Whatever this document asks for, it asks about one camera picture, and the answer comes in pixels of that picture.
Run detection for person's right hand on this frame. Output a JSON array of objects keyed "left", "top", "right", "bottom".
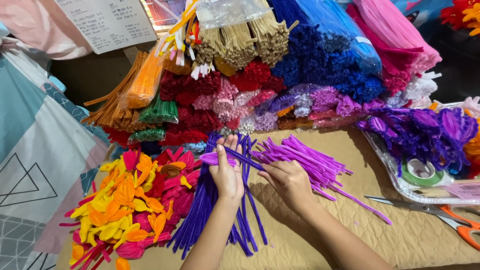
[{"left": 257, "top": 160, "right": 317, "bottom": 215}]

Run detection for person's left hand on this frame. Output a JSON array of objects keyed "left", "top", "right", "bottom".
[{"left": 209, "top": 134, "right": 245, "bottom": 200}]

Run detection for dark purple pipe cleaner stem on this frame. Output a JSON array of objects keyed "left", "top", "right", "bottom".
[{"left": 206, "top": 139, "right": 265, "bottom": 172}]

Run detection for light purple pipe cleaner petal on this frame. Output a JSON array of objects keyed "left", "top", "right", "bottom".
[{"left": 199, "top": 151, "right": 238, "bottom": 168}]

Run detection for pile of light purple pipe cleaners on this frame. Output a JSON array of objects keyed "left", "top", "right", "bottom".
[{"left": 249, "top": 134, "right": 393, "bottom": 226}]

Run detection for beige quilted mat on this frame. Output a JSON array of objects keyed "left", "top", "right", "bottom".
[{"left": 55, "top": 127, "right": 480, "bottom": 270}]

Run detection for pile of dark purple pipe cleaners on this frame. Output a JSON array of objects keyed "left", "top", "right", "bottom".
[{"left": 167, "top": 131, "right": 269, "bottom": 260}]

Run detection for heap of coloured pipe cleaner bundles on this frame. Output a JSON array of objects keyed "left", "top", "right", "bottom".
[{"left": 82, "top": 0, "right": 444, "bottom": 155}]

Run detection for clear plastic tray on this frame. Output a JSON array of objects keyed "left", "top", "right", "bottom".
[{"left": 361, "top": 100, "right": 480, "bottom": 208}]

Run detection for pile of yellow orange pink petals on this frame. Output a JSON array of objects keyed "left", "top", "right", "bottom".
[{"left": 59, "top": 146, "right": 204, "bottom": 270}]

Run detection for green floral tape roll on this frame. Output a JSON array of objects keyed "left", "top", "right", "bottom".
[{"left": 401, "top": 158, "right": 446, "bottom": 187}]

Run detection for pile of purple pipe cleaner flowers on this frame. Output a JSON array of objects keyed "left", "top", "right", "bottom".
[{"left": 356, "top": 106, "right": 479, "bottom": 178}]

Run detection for bundle of wooden sticks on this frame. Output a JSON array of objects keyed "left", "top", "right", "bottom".
[{"left": 412, "top": 179, "right": 480, "bottom": 200}]

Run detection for handwritten paper sheet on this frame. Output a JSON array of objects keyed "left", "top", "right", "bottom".
[{"left": 53, "top": 0, "right": 158, "bottom": 55}]

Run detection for geometric patterned bedsheet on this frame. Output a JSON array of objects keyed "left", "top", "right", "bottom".
[{"left": 0, "top": 22, "right": 111, "bottom": 270}]

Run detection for red orange artificial flowers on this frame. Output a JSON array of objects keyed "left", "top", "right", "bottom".
[{"left": 440, "top": 0, "right": 480, "bottom": 37}]

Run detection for pink cloth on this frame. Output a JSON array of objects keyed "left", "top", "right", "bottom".
[{"left": 0, "top": 0, "right": 93, "bottom": 61}]

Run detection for orange-handled scissors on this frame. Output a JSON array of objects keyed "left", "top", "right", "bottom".
[{"left": 364, "top": 195, "right": 480, "bottom": 252}]

